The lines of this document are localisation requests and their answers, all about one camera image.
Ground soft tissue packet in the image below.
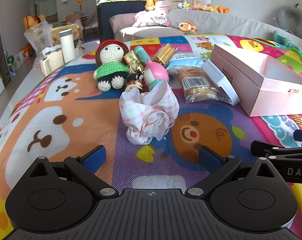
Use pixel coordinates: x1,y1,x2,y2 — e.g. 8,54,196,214
165,52,205,70

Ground gold keychain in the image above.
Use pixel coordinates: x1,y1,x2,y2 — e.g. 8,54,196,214
125,51,146,74

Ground clear plastic bag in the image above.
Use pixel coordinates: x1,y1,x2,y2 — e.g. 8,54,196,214
24,21,54,53

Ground white box lid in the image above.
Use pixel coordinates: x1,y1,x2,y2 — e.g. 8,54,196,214
201,59,241,106

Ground colourful cartoon play mat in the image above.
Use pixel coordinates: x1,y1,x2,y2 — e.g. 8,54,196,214
0,34,302,240

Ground pink teal toy figure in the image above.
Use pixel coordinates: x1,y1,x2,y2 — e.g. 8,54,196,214
143,58,169,90

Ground dining chairs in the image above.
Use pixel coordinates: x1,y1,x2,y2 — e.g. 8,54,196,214
64,12,99,41

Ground grey neck pillow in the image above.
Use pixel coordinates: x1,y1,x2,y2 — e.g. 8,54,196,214
275,3,302,33

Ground pink gift box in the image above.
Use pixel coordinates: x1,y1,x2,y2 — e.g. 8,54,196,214
211,43,302,117

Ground dark fish tank cabinet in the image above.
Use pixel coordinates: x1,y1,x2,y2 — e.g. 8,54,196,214
96,0,148,44

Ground row of orange plush toys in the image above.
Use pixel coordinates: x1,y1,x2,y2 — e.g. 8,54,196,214
188,2,230,14

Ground biscuit stick packet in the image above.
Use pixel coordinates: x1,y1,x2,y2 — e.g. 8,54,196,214
151,43,176,67

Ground pink checkered doll dress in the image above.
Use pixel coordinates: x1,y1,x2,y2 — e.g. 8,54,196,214
119,79,180,145

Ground grey sofa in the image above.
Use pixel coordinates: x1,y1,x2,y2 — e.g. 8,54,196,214
109,7,302,56

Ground white thermos bottle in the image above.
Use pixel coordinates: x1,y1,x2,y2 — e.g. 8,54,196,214
59,29,77,64

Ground pink white blanket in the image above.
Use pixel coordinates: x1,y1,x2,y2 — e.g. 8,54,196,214
133,10,170,28

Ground orange fish plush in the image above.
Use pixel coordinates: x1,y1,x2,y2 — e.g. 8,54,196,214
178,21,197,33

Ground teal plastic toy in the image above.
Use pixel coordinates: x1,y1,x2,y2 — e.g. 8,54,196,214
134,46,151,63

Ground white lidded jug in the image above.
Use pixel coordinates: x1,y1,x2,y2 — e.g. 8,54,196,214
40,45,64,77

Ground clear bread packet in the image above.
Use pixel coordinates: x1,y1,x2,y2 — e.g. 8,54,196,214
177,66,233,104

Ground cream pillow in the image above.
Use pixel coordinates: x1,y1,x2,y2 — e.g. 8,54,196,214
154,0,187,12

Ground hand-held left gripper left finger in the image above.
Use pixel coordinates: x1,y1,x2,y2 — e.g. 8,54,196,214
29,145,119,197

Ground crochet doll with green sweater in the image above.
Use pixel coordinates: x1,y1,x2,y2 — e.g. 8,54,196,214
93,40,130,92

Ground small red black figure keychain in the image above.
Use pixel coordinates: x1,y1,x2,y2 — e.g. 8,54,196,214
125,74,144,93

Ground teal cloth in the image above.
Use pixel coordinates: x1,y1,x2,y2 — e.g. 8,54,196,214
273,30,302,58

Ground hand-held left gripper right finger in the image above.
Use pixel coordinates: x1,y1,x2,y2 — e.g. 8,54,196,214
188,146,279,197

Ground wicker basket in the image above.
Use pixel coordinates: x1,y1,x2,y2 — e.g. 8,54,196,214
50,24,79,47

